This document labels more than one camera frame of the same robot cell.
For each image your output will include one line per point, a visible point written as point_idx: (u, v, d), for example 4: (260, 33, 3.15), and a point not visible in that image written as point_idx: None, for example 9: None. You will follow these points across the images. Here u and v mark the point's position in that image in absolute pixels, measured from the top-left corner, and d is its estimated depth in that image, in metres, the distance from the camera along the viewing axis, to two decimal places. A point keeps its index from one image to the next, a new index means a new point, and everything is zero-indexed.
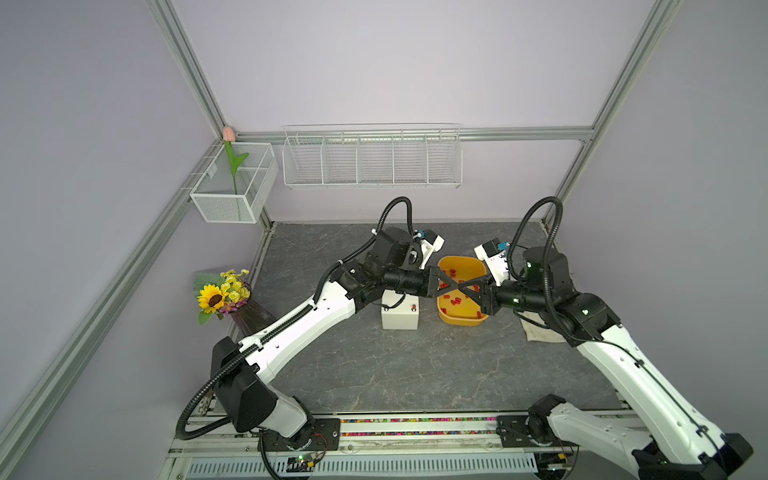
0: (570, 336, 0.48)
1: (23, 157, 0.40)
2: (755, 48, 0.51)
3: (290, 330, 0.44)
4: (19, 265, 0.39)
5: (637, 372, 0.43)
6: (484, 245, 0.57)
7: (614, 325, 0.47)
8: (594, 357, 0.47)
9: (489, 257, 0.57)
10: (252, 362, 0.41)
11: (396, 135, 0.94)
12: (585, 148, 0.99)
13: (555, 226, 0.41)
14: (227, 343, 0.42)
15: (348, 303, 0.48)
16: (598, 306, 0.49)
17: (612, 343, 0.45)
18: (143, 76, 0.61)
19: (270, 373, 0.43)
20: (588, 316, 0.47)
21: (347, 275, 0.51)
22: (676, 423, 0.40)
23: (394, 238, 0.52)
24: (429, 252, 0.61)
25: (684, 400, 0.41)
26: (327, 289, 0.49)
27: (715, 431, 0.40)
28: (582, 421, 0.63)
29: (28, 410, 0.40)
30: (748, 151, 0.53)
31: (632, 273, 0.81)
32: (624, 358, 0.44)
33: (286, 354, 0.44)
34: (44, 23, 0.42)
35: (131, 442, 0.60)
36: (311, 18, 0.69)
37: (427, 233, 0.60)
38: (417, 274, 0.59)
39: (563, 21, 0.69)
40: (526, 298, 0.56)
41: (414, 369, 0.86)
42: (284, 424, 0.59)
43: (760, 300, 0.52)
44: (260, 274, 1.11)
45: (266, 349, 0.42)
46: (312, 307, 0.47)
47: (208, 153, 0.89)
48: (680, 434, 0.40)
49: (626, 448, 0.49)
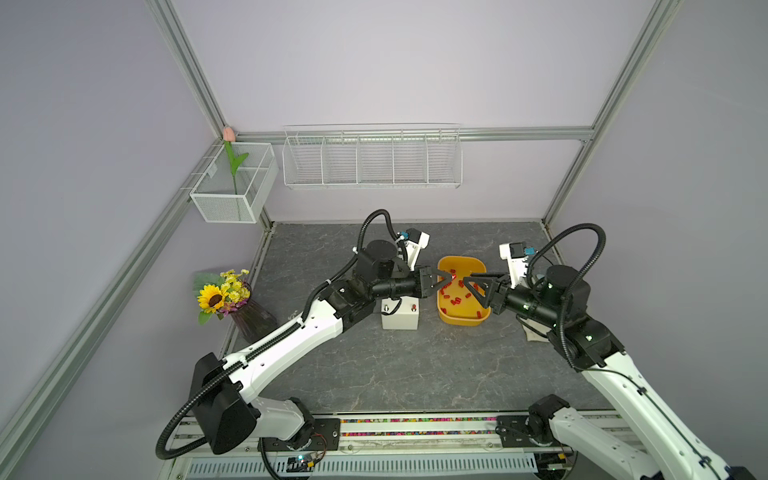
0: (574, 363, 0.51)
1: (23, 158, 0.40)
2: (754, 48, 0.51)
3: (276, 348, 0.44)
4: (18, 265, 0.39)
5: (640, 399, 0.45)
6: (509, 245, 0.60)
7: (617, 353, 0.48)
8: (599, 385, 0.49)
9: (512, 258, 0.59)
10: (235, 380, 0.40)
11: (396, 135, 0.94)
12: (585, 148, 0.99)
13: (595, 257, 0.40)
14: (210, 359, 0.42)
15: (336, 322, 0.49)
16: (602, 333, 0.50)
17: (613, 369, 0.47)
18: (143, 77, 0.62)
19: (252, 391, 0.42)
20: (592, 343, 0.49)
21: (337, 294, 0.52)
22: (678, 453, 0.41)
23: (375, 257, 0.50)
24: (416, 250, 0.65)
25: (688, 429, 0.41)
26: (315, 308, 0.50)
27: (720, 462, 0.40)
28: (588, 432, 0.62)
29: (29, 409, 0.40)
30: (747, 152, 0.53)
31: (632, 273, 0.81)
32: (625, 384, 0.46)
33: (270, 373, 0.44)
34: (44, 24, 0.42)
35: (132, 443, 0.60)
36: (312, 18, 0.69)
37: (411, 233, 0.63)
38: (409, 277, 0.59)
39: (563, 22, 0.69)
40: (537, 307, 0.56)
41: (413, 370, 0.86)
42: (280, 430, 0.59)
43: (759, 300, 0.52)
44: (260, 274, 1.11)
45: (251, 367, 0.42)
46: (299, 326, 0.47)
47: (208, 154, 0.88)
48: (683, 465, 0.40)
49: (634, 472, 0.48)
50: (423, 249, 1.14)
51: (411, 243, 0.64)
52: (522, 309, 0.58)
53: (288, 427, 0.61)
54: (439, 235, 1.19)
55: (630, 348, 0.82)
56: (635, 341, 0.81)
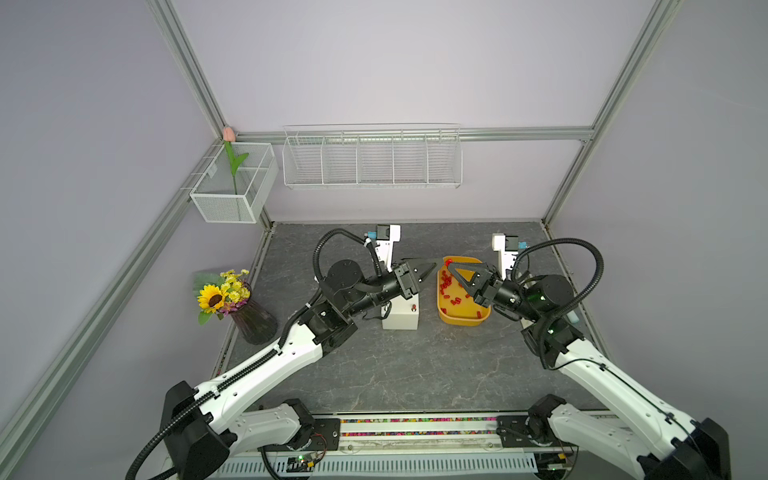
0: (543, 358, 0.58)
1: (20, 157, 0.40)
2: (755, 48, 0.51)
3: (250, 377, 0.43)
4: (18, 265, 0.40)
5: (603, 375, 0.49)
6: (503, 236, 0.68)
7: (578, 339, 0.55)
8: (572, 373, 0.53)
9: (504, 250, 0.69)
10: (206, 411, 0.40)
11: (396, 135, 0.94)
12: (585, 148, 0.99)
13: (589, 287, 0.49)
14: (184, 386, 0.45)
15: (314, 349, 0.48)
16: (562, 325, 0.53)
17: (578, 355, 0.52)
18: (143, 76, 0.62)
19: (226, 421, 0.41)
20: (554, 336, 0.56)
21: (316, 318, 0.51)
22: (645, 415, 0.44)
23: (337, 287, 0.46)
24: (388, 249, 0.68)
25: (652, 395, 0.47)
26: (293, 334, 0.49)
27: (683, 417, 0.43)
28: (584, 424, 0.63)
29: (29, 409, 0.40)
30: (747, 151, 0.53)
31: (631, 273, 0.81)
32: (590, 365, 0.51)
33: (244, 403, 0.43)
34: (44, 23, 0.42)
35: (133, 443, 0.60)
36: (311, 16, 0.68)
37: (379, 232, 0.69)
38: (390, 282, 0.54)
39: (564, 20, 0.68)
40: (520, 304, 0.58)
41: (414, 370, 0.86)
42: (272, 436, 0.58)
43: (760, 300, 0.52)
44: (260, 274, 1.11)
45: (222, 397, 0.41)
46: (276, 352, 0.46)
47: (208, 153, 0.89)
48: (651, 424, 0.43)
49: (630, 454, 0.49)
50: (423, 249, 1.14)
51: (382, 242, 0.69)
52: (509, 303, 0.58)
53: (278, 434, 0.60)
54: (439, 235, 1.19)
55: (631, 347, 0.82)
56: (634, 340, 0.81)
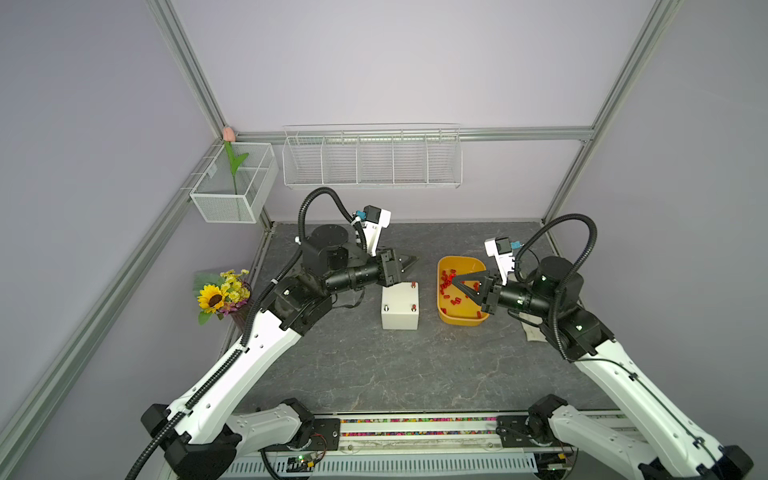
0: (565, 353, 0.52)
1: (22, 158, 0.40)
2: (755, 48, 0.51)
3: (221, 383, 0.39)
4: (19, 265, 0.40)
5: (632, 385, 0.45)
6: (495, 240, 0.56)
7: (607, 340, 0.49)
8: (592, 373, 0.49)
9: (499, 254, 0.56)
10: (183, 430, 0.37)
11: (396, 135, 0.94)
12: (585, 148, 0.99)
13: (588, 248, 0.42)
14: (161, 407, 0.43)
15: (285, 334, 0.42)
16: (591, 322, 0.51)
17: (606, 358, 0.47)
18: (142, 77, 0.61)
19: (210, 433, 0.39)
20: (582, 332, 0.50)
21: (282, 298, 0.44)
22: (673, 436, 0.41)
23: (320, 245, 0.42)
24: (376, 233, 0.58)
25: (679, 411, 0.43)
26: (256, 326, 0.43)
27: (712, 441, 0.40)
28: (586, 427, 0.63)
29: (28, 409, 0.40)
30: (747, 152, 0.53)
31: (631, 272, 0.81)
32: (618, 372, 0.46)
33: (222, 411, 0.40)
34: (44, 23, 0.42)
35: (132, 443, 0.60)
36: (311, 17, 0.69)
37: (369, 212, 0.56)
38: (371, 266, 0.51)
39: (564, 20, 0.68)
40: (531, 301, 0.55)
41: (414, 370, 0.86)
42: (274, 435, 0.58)
43: (760, 300, 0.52)
44: (260, 274, 1.11)
45: (196, 412, 0.38)
46: (242, 352, 0.41)
47: (208, 153, 0.89)
48: (678, 447, 0.40)
49: (633, 460, 0.49)
50: (423, 249, 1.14)
51: (370, 224, 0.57)
52: (517, 304, 0.57)
53: (279, 434, 0.59)
54: (439, 235, 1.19)
55: (630, 347, 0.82)
56: (634, 341, 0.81)
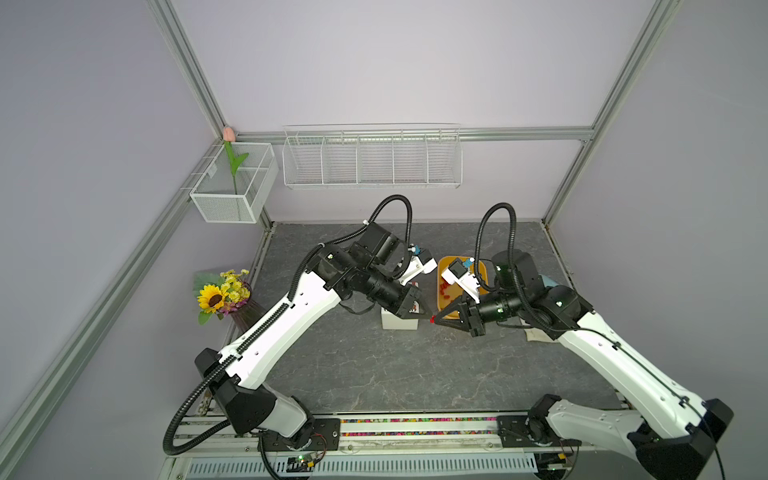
0: (548, 329, 0.49)
1: (22, 158, 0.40)
2: (754, 48, 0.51)
3: (268, 334, 0.41)
4: (20, 265, 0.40)
5: (617, 355, 0.45)
6: (451, 267, 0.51)
7: (588, 313, 0.49)
8: (576, 347, 0.48)
9: (459, 278, 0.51)
10: (232, 373, 0.39)
11: (396, 135, 0.94)
12: (585, 148, 0.99)
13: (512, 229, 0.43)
14: (214, 352, 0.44)
15: (327, 295, 0.44)
16: (570, 296, 0.50)
17: (590, 331, 0.47)
18: (142, 77, 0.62)
19: (255, 379, 0.41)
20: (562, 307, 0.49)
21: (325, 262, 0.46)
22: (660, 400, 0.41)
23: (386, 231, 0.50)
24: (416, 272, 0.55)
25: (663, 374, 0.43)
26: (302, 283, 0.45)
27: (695, 399, 0.41)
28: (579, 415, 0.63)
29: (28, 410, 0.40)
30: (746, 152, 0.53)
31: (632, 272, 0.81)
32: (602, 343, 0.46)
33: (267, 361, 0.42)
34: (44, 25, 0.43)
35: (133, 443, 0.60)
36: (311, 18, 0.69)
37: (424, 251, 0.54)
38: (394, 286, 0.55)
39: (563, 21, 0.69)
40: (508, 303, 0.56)
41: (413, 370, 0.86)
42: (284, 424, 0.59)
43: (760, 300, 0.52)
44: (260, 274, 1.11)
45: (246, 358, 0.40)
46: (288, 306, 0.43)
47: (208, 153, 0.89)
48: (667, 410, 0.40)
49: (621, 432, 0.50)
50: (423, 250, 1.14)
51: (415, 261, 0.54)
52: (498, 314, 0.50)
53: (287, 424, 0.60)
54: (439, 236, 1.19)
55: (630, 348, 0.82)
56: (634, 341, 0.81)
